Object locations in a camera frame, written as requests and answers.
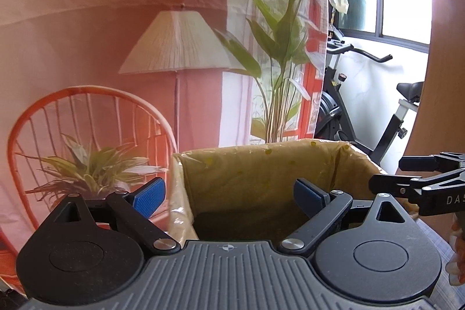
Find person's right hand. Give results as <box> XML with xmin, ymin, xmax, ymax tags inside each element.
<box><xmin>449</xmin><ymin>215</ymin><xmax>465</xmax><ymax>286</ymax></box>

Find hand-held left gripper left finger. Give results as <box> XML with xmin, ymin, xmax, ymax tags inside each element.
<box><xmin>54</xmin><ymin>177</ymin><xmax>181</xmax><ymax>255</ymax></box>

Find brown wooden panel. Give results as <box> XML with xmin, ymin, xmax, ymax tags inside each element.
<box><xmin>394</xmin><ymin>0</ymin><xmax>465</xmax><ymax>223</ymax></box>

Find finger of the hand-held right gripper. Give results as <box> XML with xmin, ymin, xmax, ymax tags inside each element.
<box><xmin>399</xmin><ymin>152</ymin><xmax>465</xmax><ymax>174</ymax></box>
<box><xmin>369</xmin><ymin>168</ymin><xmax>465</xmax><ymax>200</ymax></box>

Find clear plastic bag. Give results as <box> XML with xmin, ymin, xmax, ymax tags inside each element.
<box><xmin>329</xmin><ymin>0</ymin><xmax>350</xmax><ymax>17</ymax></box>

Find grey checked cloth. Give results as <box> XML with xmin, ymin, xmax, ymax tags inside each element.
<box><xmin>414</xmin><ymin>216</ymin><xmax>459</xmax><ymax>307</ymax></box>

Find brown cardboard box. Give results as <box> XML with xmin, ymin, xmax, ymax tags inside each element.
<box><xmin>169</xmin><ymin>139</ymin><xmax>418</xmax><ymax>241</ymax></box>

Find black exercise bike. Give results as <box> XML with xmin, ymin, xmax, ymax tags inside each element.
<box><xmin>313</xmin><ymin>16</ymin><xmax>426</xmax><ymax>173</ymax></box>

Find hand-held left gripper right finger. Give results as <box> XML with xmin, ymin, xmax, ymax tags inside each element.
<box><xmin>279</xmin><ymin>178</ymin><xmax>415</xmax><ymax>256</ymax></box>

